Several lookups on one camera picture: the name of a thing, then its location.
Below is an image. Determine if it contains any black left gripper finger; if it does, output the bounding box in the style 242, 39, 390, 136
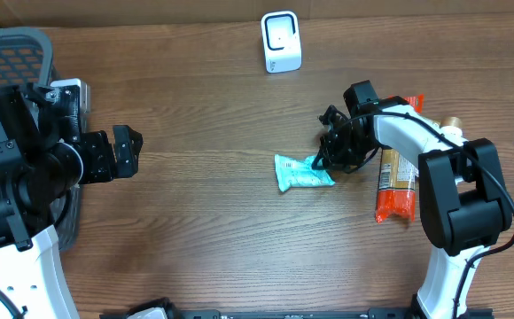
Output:
113, 125, 143, 155
114, 144, 139, 178

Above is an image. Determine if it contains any orange spaghetti packet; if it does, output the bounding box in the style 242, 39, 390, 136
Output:
374, 94, 425, 224

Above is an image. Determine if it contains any grey plastic shopping basket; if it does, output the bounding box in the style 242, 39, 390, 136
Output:
0, 27, 82, 252

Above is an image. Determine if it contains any white barcode scanner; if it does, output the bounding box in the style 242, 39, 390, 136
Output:
261, 11, 302, 74

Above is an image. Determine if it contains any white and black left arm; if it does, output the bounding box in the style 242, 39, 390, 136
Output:
0, 82, 143, 318

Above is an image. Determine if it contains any white tube with gold cap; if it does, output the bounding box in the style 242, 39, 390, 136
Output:
440, 117, 463, 136

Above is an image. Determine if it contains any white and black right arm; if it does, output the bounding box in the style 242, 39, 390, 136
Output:
312, 97, 514, 318

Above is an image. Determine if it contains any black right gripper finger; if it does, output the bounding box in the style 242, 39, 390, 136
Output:
311, 144, 334, 170
319, 105, 350, 133

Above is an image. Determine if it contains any mint green wipes packet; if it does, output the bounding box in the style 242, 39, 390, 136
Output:
274, 154, 336, 192

